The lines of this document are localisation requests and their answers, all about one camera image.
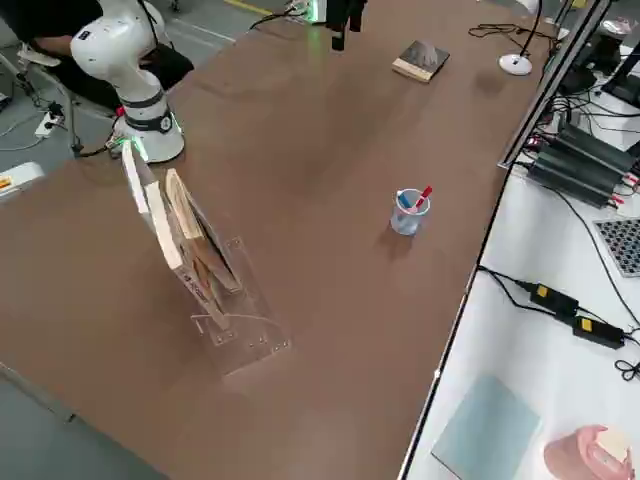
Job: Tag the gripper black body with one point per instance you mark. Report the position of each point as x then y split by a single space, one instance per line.
345 6

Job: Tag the grey picture cover book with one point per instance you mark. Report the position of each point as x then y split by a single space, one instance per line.
422 57

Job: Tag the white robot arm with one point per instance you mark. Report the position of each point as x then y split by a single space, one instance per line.
320 10
110 55

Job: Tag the plain white cover book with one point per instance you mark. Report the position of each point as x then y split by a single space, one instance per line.
132 180

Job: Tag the cream book with printed spine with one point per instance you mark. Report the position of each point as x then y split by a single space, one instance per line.
167 235

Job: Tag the clear acrylic storage rack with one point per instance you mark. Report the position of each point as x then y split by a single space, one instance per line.
250 340

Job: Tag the white desk lamp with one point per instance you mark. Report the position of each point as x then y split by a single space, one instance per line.
515 65

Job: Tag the blue marker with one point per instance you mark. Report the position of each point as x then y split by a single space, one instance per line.
405 200

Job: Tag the red marker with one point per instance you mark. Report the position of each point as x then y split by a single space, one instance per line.
426 192

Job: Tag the clear blue pen cup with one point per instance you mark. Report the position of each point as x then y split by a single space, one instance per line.
405 225

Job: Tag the small red-lit circuit board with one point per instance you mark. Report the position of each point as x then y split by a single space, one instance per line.
533 143

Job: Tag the round disc with orange print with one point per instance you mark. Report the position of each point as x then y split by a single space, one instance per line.
620 26

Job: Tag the black finned power supply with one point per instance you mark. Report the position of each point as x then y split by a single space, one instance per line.
600 145
575 175

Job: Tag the grey chair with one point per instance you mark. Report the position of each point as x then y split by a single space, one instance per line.
37 57

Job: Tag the white power strip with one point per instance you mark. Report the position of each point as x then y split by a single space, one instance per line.
47 125

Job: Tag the person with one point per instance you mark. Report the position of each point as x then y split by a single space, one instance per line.
30 20

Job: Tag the black adapter with yellow label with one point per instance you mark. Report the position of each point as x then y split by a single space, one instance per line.
600 332
555 299

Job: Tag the white box with yellow label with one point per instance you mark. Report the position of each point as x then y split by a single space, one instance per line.
22 175

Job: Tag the grey perforated tray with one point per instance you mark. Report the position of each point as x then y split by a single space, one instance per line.
622 245

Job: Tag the pale blue flat pad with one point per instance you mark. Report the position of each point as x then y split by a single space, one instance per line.
487 430

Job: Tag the pink tape dispenser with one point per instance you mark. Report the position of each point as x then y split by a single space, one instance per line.
580 455

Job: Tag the aluminium frame post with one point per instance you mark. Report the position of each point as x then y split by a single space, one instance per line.
549 85

